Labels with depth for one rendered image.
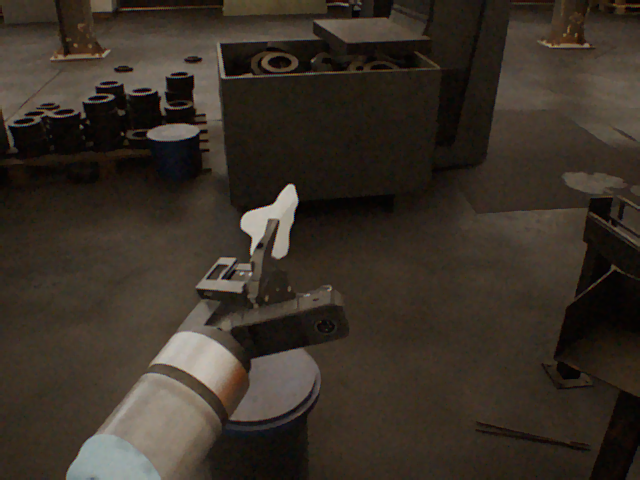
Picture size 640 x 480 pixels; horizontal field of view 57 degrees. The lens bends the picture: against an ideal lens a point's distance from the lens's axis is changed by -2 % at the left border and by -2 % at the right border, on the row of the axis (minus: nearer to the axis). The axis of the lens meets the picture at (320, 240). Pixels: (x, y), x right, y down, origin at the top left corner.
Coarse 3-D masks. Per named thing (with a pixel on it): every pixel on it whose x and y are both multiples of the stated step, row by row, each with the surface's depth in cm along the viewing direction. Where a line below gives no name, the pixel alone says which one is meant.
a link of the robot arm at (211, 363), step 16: (176, 336) 56; (192, 336) 55; (160, 352) 56; (176, 352) 54; (192, 352) 54; (208, 352) 54; (224, 352) 55; (192, 368) 53; (208, 368) 53; (224, 368) 54; (240, 368) 55; (208, 384) 52; (224, 384) 53; (240, 384) 55; (224, 400) 53; (240, 400) 56
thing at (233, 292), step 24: (216, 264) 66; (240, 264) 67; (216, 288) 62; (240, 288) 61; (264, 288) 60; (288, 288) 64; (192, 312) 63; (216, 312) 62; (216, 336) 56; (240, 360) 57
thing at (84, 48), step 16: (64, 0) 613; (80, 0) 615; (560, 0) 670; (576, 0) 672; (64, 16) 621; (80, 16) 623; (560, 16) 673; (576, 16) 681; (64, 32) 629; (80, 32) 631; (560, 32) 676; (576, 32) 690; (64, 48) 629; (80, 48) 639; (96, 48) 641; (560, 48) 678; (576, 48) 680; (592, 48) 682
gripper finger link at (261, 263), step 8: (272, 224) 63; (272, 232) 62; (264, 240) 62; (272, 240) 62; (256, 248) 62; (264, 248) 61; (272, 248) 62; (256, 256) 61; (264, 256) 61; (256, 264) 61; (264, 264) 61; (272, 264) 62; (256, 272) 61; (264, 272) 61; (256, 280) 61; (264, 280) 61
